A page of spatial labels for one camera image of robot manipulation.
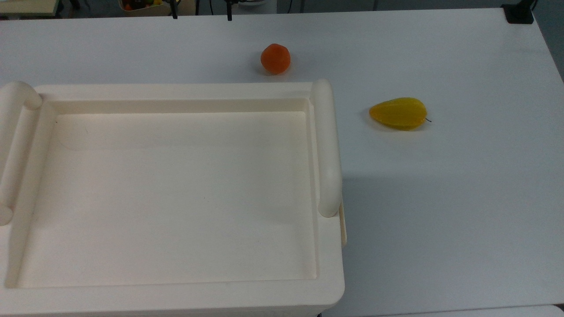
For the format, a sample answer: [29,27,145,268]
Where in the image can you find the beige bin with toy fruit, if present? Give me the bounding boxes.
[118,0,195,17]

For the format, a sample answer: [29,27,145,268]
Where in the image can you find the black table clamp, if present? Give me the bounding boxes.
[501,0,536,25]

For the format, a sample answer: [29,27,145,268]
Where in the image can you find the black tripod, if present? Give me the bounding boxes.
[169,0,233,22]

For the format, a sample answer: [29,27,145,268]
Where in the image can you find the orange toy tangerine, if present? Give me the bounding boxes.
[260,43,291,75]

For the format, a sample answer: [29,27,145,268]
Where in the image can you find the yellow toy starfruit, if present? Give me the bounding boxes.
[368,97,432,131]

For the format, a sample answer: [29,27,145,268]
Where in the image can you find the cream plastic tray with handles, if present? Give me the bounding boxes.
[0,78,348,317]

